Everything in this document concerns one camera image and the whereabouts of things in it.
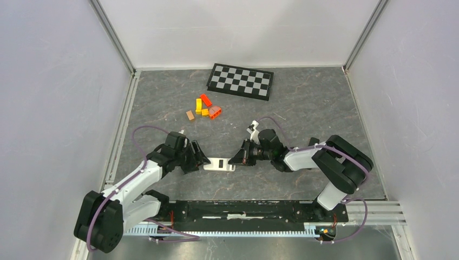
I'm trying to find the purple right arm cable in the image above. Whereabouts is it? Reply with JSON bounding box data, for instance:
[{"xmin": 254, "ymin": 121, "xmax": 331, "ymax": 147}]
[{"xmin": 255, "ymin": 116, "xmax": 371, "ymax": 244}]

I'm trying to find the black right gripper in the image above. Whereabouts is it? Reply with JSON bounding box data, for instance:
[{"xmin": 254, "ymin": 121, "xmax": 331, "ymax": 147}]
[{"xmin": 229, "ymin": 139, "xmax": 273, "ymax": 166}]

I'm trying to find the grey slotted cable duct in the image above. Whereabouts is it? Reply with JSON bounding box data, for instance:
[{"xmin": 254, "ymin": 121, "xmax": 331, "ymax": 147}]
[{"xmin": 124, "ymin": 223, "xmax": 319, "ymax": 238}]

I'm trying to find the brown cylinder block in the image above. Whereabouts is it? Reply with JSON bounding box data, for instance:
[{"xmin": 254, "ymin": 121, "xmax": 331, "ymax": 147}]
[{"xmin": 186, "ymin": 110, "xmax": 195, "ymax": 121}]

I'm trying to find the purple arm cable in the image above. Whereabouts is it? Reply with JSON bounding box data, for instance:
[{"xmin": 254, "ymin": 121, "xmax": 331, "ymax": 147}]
[
  {"xmin": 255, "ymin": 116, "xmax": 371, "ymax": 244},
  {"xmin": 86, "ymin": 125, "xmax": 173, "ymax": 252}
]

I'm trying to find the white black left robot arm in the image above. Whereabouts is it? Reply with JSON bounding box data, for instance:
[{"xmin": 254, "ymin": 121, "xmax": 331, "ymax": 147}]
[{"xmin": 74, "ymin": 132, "xmax": 210, "ymax": 253}]

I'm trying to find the black white checkerboard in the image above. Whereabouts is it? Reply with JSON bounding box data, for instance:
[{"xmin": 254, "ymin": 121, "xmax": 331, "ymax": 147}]
[{"xmin": 206, "ymin": 63, "xmax": 274, "ymax": 101}]

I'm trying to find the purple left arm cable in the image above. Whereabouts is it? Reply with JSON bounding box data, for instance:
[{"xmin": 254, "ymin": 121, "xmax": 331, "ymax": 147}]
[{"xmin": 86, "ymin": 125, "xmax": 173, "ymax": 252}]

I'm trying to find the yellow toy block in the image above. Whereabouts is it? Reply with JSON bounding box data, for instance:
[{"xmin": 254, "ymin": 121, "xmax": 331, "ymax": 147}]
[{"xmin": 195, "ymin": 98, "xmax": 202, "ymax": 115}]

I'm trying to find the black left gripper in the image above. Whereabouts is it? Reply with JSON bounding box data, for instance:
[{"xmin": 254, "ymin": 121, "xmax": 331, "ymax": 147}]
[{"xmin": 174, "ymin": 140, "xmax": 211, "ymax": 174}]

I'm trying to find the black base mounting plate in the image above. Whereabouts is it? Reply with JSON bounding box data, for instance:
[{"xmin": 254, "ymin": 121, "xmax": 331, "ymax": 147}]
[{"xmin": 154, "ymin": 200, "xmax": 349, "ymax": 232}]

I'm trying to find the orange toy block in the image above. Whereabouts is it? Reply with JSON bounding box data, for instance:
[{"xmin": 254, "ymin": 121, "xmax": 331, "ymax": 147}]
[{"xmin": 208, "ymin": 106, "xmax": 221, "ymax": 120}]

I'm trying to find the aluminium frame rail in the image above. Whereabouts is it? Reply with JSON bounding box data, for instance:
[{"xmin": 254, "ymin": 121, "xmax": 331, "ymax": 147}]
[{"xmin": 346, "ymin": 200, "xmax": 406, "ymax": 226}]

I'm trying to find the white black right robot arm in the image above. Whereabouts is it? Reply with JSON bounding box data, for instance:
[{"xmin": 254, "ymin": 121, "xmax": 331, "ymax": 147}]
[{"xmin": 228, "ymin": 129, "xmax": 374, "ymax": 221}]

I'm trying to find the red toy block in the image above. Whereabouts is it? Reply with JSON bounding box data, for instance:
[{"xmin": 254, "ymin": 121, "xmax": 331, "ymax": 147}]
[{"xmin": 200, "ymin": 94, "xmax": 212, "ymax": 107}]

